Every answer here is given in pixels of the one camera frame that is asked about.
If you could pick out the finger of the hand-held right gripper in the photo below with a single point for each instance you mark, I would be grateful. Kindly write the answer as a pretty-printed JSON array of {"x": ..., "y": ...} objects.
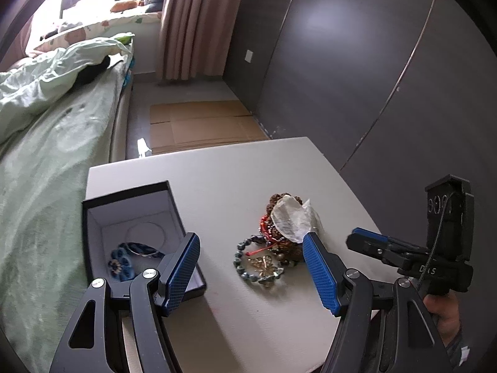
[{"x": 367, "y": 244}]

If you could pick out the person's right hand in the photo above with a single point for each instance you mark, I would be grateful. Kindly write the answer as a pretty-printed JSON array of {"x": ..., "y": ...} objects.
[{"x": 442, "y": 312}]

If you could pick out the blue flower ornament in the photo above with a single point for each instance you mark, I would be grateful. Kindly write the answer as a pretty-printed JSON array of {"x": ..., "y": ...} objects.
[{"x": 118, "y": 265}]

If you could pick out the orange plush item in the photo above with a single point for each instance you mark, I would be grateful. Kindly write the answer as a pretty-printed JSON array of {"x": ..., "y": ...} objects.
[{"x": 123, "y": 5}]

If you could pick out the clear plastic bag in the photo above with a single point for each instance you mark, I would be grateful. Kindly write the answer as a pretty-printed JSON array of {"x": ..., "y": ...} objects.
[{"x": 291, "y": 217}]

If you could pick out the dark grey wardrobe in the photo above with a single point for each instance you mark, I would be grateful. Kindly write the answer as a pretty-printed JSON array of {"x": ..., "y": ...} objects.
[{"x": 349, "y": 66}]

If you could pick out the black jewelry box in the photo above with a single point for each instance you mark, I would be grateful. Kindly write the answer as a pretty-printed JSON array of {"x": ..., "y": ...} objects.
[{"x": 116, "y": 225}]

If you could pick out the bed with green sheet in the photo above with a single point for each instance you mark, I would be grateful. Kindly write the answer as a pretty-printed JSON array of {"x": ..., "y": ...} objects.
[{"x": 58, "y": 186}]

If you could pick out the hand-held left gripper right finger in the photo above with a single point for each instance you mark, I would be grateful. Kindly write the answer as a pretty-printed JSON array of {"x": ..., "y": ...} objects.
[{"x": 318, "y": 272}]

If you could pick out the wall socket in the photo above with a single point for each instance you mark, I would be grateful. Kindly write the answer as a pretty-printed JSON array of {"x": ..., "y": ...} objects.
[{"x": 249, "y": 56}]

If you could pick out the thin silver bangle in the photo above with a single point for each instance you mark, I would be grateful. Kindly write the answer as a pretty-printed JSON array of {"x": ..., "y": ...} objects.
[{"x": 161, "y": 227}]

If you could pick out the small white floor object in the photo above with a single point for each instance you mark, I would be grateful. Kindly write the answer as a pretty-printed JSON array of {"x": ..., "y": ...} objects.
[{"x": 142, "y": 148}]

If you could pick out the blue patterned bangle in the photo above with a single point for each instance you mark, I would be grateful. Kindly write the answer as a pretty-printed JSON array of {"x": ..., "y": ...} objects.
[{"x": 139, "y": 248}]

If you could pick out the pink curtain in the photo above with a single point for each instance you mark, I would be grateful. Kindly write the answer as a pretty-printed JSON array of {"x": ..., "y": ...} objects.
[{"x": 194, "y": 27}]

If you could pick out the black garment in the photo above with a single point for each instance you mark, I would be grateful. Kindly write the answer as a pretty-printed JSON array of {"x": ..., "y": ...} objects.
[{"x": 91, "y": 72}]

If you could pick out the gold ornament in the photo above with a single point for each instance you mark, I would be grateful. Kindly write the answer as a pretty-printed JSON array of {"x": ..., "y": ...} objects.
[{"x": 264, "y": 263}]

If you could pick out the light green duvet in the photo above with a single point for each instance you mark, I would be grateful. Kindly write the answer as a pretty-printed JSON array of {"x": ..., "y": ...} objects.
[{"x": 42, "y": 74}]

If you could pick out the flat cardboard sheet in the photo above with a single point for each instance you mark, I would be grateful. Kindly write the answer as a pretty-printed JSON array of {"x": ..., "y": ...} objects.
[{"x": 202, "y": 124}]

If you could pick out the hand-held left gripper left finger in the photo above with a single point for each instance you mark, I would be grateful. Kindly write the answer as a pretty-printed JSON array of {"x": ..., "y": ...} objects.
[{"x": 180, "y": 272}]

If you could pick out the person's right forearm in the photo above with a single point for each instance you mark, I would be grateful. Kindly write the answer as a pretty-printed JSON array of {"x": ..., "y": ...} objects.
[{"x": 462, "y": 353}]

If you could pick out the patterned pillow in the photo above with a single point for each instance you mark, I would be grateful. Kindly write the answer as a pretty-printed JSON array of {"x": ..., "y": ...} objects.
[{"x": 105, "y": 27}]

